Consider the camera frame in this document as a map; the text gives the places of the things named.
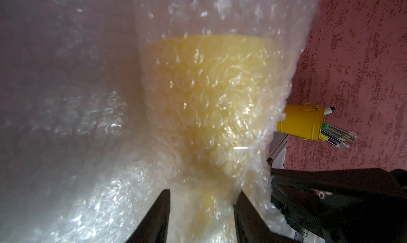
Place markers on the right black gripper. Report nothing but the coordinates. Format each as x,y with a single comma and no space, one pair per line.
344,206

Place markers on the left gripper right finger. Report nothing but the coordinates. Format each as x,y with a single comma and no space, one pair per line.
249,225

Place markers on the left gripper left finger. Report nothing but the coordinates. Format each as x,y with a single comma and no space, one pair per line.
153,227

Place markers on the yellow glass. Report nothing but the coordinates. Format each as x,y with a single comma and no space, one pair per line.
216,76

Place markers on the yellow cup with pens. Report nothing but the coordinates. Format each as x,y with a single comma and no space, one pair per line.
308,123

